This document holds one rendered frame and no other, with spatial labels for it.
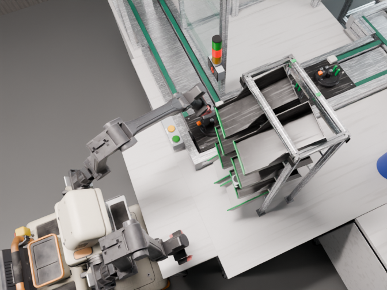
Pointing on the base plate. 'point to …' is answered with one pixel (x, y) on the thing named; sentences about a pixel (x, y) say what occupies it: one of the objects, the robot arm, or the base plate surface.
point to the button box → (173, 133)
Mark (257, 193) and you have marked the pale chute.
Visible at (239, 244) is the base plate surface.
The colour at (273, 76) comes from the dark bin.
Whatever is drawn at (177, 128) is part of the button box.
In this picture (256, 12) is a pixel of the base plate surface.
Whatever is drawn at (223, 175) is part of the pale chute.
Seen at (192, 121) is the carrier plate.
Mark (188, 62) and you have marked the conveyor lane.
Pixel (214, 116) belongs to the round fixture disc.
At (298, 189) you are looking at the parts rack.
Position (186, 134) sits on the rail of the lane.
